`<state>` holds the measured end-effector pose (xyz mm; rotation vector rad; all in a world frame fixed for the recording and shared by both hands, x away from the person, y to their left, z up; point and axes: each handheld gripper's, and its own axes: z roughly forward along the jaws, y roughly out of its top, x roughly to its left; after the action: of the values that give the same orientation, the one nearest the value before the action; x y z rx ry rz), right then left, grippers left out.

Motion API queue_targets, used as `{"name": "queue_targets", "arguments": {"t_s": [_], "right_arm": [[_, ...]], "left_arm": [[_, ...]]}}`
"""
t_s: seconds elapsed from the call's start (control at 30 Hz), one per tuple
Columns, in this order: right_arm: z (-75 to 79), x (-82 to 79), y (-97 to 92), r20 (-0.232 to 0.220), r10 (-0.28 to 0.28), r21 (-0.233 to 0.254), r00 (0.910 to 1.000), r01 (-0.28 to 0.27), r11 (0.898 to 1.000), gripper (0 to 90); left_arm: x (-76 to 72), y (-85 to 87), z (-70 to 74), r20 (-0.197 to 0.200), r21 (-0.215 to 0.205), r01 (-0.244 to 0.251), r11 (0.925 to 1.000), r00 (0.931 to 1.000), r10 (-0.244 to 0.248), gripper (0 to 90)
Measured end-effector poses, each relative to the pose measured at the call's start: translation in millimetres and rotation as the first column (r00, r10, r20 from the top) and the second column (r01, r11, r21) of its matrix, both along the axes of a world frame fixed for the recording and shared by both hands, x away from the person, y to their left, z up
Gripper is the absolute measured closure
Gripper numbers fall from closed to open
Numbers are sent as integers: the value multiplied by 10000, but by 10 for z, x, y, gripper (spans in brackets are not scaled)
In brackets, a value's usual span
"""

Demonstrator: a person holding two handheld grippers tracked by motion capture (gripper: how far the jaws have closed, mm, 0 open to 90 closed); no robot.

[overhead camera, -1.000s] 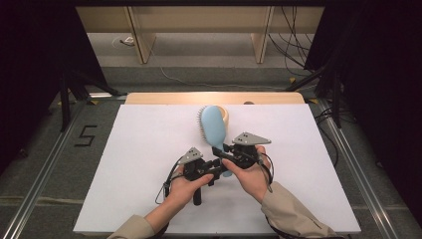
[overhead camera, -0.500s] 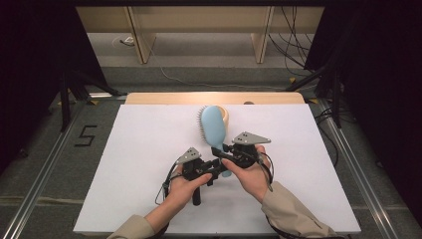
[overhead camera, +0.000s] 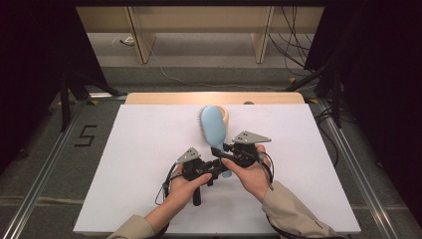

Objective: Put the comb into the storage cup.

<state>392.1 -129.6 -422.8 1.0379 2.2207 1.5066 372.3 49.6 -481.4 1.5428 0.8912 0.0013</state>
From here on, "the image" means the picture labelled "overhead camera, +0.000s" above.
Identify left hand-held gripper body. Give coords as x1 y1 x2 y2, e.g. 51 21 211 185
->
174 146 215 207

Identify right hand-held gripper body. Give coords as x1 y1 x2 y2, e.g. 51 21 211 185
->
228 130 272 168

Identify light blue hairbrush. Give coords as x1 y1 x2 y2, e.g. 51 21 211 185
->
197 105 233 179

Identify person's left hand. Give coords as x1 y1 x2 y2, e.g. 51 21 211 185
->
164 165 213 212

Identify person's right hand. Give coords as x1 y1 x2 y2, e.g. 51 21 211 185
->
221 144 272 203

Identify white table cover board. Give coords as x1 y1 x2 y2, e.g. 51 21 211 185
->
73 104 362 235

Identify light wooden table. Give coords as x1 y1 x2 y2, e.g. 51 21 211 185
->
124 92 306 106

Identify black metal stand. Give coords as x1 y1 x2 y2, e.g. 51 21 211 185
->
284 63 343 129
59 71 128 133

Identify round floor outlet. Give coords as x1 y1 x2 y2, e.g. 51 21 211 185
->
111 35 136 48

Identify dark curtain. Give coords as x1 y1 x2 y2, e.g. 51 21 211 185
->
0 0 108 175
303 0 422 220

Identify right hand-held gripper cable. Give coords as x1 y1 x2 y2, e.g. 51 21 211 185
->
245 149 300 239

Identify hand-held gripper cable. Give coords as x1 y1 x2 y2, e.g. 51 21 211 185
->
154 162 183 206
245 149 300 239

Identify left hand-held gripper cable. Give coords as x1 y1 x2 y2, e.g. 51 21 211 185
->
154 162 183 206

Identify black floor cables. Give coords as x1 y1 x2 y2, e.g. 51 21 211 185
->
314 106 340 167

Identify tangle of black cables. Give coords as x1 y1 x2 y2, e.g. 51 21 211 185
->
268 6 320 78

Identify aluminium floor rail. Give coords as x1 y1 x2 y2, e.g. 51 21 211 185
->
317 99 399 239
1 99 88 239

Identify beige wooden desk frame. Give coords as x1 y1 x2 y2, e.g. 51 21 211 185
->
75 5 325 65

